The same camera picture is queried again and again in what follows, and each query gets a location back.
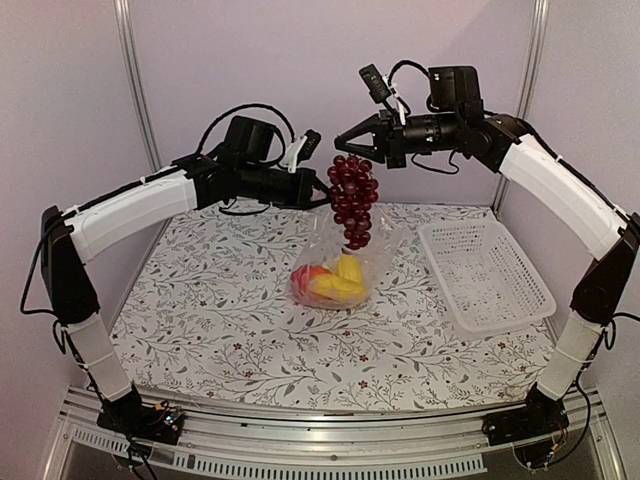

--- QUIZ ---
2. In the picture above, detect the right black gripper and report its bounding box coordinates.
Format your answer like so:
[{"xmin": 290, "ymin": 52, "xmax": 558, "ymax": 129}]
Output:
[{"xmin": 334, "ymin": 108, "xmax": 462, "ymax": 168}]

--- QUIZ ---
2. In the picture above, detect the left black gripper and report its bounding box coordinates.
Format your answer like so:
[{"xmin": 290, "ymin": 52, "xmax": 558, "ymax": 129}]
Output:
[{"xmin": 238, "ymin": 161, "xmax": 336, "ymax": 209}]

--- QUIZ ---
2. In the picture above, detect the dark red grapes toy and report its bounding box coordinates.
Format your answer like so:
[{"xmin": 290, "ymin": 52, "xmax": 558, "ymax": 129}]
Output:
[{"xmin": 327, "ymin": 154, "xmax": 379, "ymax": 250}]

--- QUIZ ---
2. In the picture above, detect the yellow lemon toy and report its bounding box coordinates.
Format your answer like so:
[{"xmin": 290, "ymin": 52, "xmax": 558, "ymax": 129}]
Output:
[{"xmin": 337, "ymin": 254, "xmax": 362, "ymax": 283}]

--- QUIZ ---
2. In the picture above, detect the clear zip top bag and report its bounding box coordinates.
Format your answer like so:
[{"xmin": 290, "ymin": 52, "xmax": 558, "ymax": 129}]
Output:
[{"xmin": 287, "ymin": 207, "xmax": 407, "ymax": 310}]

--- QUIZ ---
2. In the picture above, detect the red bell pepper toy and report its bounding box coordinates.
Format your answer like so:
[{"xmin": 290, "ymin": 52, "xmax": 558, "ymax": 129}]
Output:
[{"xmin": 290, "ymin": 265, "xmax": 312, "ymax": 297}]

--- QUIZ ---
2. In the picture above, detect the yellow banana toy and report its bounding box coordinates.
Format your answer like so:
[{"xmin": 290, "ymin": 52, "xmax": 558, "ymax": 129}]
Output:
[{"xmin": 308, "ymin": 274, "xmax": 368, "ymax": 302}]

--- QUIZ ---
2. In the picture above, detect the orange pumpkin toy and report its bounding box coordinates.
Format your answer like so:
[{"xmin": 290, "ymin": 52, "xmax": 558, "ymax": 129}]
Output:
[{"xmin": 308, "ymin": 266, "xmax": 332, "ymax": 280}]

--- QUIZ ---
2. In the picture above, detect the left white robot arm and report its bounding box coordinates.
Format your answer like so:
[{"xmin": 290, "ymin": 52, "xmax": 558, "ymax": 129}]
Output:
[{"xmin": 41, "ymin": 116, "xmax": 327, "ymax": 434}]

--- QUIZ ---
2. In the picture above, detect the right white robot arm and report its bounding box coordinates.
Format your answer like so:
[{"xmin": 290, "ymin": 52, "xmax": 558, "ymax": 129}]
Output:
[{"xmin": 334, "ymin": 65, "xmax": 639, "ymax": 436}]

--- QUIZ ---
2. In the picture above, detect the floral patterned table mat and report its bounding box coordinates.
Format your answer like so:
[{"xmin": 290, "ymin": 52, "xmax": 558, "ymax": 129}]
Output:
[{"xmin": 111, "ymin": 202, "xmax": 553, "ymax": 410}]

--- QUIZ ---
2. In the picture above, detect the white perforated plastic basket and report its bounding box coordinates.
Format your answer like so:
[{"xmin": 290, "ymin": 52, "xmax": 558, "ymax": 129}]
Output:
[{"xmin": 418, "ymin": 219, "xmax": 556, "ymax": 340}]

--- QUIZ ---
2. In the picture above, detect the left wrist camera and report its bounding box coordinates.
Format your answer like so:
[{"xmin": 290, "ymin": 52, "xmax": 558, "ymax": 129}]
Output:
[{"xmin": 282, "ymin": 129, "xmax": 322, "ymax": 173}]

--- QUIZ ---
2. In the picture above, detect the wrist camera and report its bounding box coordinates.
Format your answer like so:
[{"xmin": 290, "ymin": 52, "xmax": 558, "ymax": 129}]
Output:
[
  {"xmin": 358, "ymin": 64, "xmax": 411, "ymax": 125},
  {"xmin": 282, "ymin": 129, "xmax": 322, "ymax": 173}
]

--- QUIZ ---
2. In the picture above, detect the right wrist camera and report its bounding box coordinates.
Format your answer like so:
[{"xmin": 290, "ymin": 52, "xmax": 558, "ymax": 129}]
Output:
[{"xmin": 358, "ymin": 64, "xmax": 411, "ymax": 125}]

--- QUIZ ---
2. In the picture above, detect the left black looped cable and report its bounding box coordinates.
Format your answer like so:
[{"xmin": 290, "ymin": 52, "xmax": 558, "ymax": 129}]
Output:
[{"xmin": 197, "ymin": 102, "xmax": 297, "ymax": 156}]

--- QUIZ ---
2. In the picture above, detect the left aluminium corner post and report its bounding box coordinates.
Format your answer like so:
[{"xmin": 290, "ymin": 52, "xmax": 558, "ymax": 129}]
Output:
[{"xmin": 113, "ymin": 0, "xmax": 162, "ymax": 172}]

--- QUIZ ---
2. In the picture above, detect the aluminium front rail frame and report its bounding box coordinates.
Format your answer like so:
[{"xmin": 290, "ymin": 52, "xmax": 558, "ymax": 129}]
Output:
[{"xmin": 43, "ymin": 387, "xmax": 627, "ymax": 479}]

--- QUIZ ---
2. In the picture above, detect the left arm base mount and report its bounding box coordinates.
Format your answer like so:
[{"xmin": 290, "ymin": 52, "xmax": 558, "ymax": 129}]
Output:
[{"xmin": 97, "ymin": 385, "xmax": 185, "ymax": 445}]

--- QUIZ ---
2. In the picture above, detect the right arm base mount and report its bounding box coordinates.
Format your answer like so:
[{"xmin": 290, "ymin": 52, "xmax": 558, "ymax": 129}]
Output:
[{"xmin": 482, "ymin": 383, "xmax": 569, "ymax": 469}]

